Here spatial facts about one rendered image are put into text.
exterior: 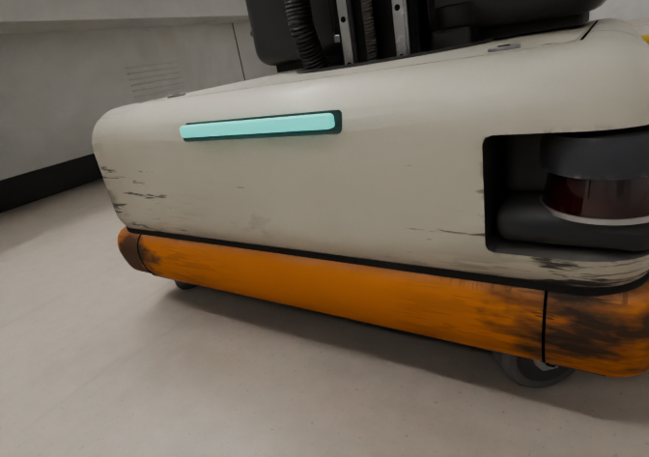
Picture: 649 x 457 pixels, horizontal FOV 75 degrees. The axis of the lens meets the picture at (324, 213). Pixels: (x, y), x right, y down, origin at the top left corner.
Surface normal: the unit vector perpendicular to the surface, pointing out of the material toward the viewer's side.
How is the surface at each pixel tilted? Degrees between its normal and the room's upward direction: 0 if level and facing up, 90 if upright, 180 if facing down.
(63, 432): 0
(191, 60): 90
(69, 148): 90
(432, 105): 62
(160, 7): 90
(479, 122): 73
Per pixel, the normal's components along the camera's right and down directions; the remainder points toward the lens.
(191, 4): 0.85, 0.05
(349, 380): -0.16, -0.92
